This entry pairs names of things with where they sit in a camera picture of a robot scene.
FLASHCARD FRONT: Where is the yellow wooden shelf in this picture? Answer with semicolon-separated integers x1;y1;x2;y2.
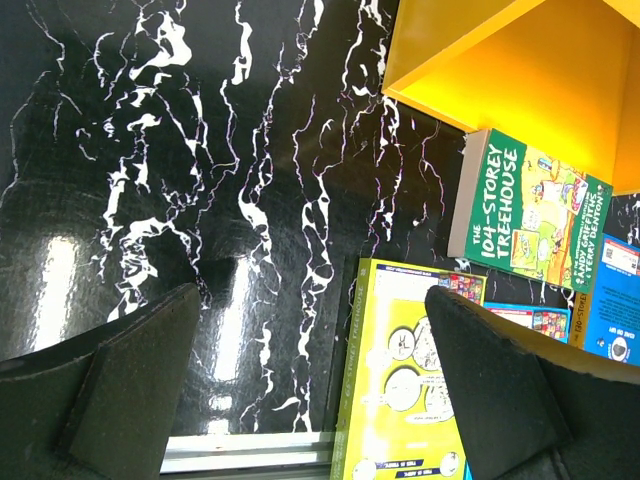
382;0;639;194

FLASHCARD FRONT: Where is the lime green 65-Storey Treehouse book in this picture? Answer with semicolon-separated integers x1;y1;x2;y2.
330;259;486;479

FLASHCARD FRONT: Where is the aluminium front rail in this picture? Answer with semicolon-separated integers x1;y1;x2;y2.
160;432;334;474

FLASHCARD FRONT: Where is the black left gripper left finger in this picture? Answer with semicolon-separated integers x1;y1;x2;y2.
1;284;200;479

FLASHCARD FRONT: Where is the blue 130-Storey Treehouse book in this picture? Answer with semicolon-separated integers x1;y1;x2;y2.
568;234;639;366

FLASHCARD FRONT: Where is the green 104-Storey Treehouse book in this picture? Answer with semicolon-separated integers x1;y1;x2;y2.
447;129;613;293

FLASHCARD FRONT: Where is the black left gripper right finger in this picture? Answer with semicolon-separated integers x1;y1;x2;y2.
425;287;639;479

